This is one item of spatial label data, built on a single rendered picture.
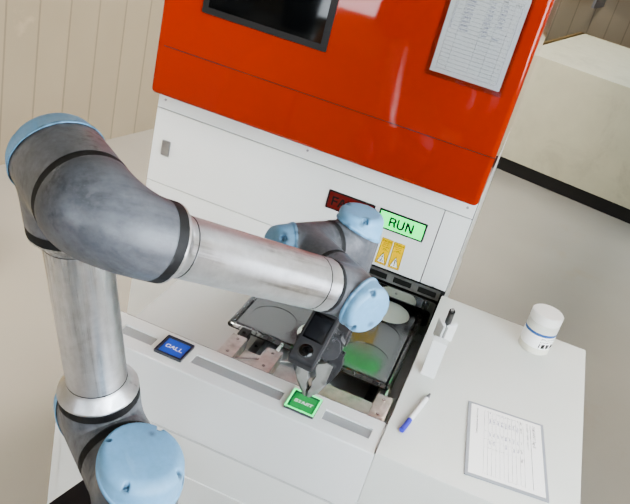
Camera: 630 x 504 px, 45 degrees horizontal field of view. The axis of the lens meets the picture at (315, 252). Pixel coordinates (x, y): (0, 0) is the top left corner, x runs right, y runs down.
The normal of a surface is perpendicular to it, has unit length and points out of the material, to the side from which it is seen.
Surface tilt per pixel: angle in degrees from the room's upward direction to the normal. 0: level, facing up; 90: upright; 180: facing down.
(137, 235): 67
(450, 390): 0
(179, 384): 90
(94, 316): 90
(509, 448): 0
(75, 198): 55
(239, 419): 90
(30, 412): 0
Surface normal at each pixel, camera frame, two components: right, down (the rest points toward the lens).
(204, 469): -0.33, 0.37
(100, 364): 0.50, 0.51
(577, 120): -0.51, 0.29
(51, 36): 0.82, 0.43
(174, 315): 0.23, -0.86
